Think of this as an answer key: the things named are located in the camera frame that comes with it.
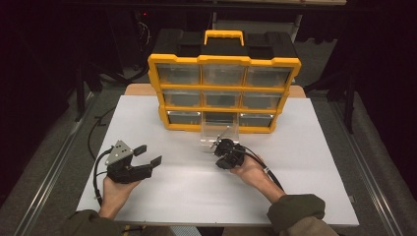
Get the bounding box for person's left hand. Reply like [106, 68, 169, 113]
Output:
[98, 177, 142, 220]

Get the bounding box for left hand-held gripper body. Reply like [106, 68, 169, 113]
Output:
[104, 140, 154, 185]

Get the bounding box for left hand-held gripper cable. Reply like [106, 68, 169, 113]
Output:
[92, 147, 113, 208]

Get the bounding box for person's right hand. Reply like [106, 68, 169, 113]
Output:
[229, 154, 286, 205]

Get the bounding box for group of clear organizer bins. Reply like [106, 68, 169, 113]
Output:
[155, 63, 293, 129]

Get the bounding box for metal floor rail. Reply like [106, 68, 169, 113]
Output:
[329, 100, 408, 236]
[11, 92, 96, 236]

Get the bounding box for white board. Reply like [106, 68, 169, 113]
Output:
[75, 94, 360, 228]

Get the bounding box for clear plastic screw drawer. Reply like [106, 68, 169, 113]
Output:
[199, 112, 241, 150]

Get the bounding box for black floor cable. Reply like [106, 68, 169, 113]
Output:
[87, 105, 118, 158]

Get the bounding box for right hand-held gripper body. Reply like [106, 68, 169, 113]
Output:
[212, 126, 247, 171]

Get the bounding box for right hand-held gripper cable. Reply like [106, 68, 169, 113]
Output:
[241, 145, 286, 193]

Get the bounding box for yellow black organizer cabinet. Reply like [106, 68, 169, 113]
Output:
[147, 29, 303, 135]

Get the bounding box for bundle of thin wires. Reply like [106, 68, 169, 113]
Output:
[137, 20, 152, 46]

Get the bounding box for black metal stand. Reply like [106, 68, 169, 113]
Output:
[304, 69, 359, 135]
[73, 61, 103, 123]

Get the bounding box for hand-held gripper cable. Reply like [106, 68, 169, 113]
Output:
[241, 145, 286, 193]
[92, 147, 113, 208]

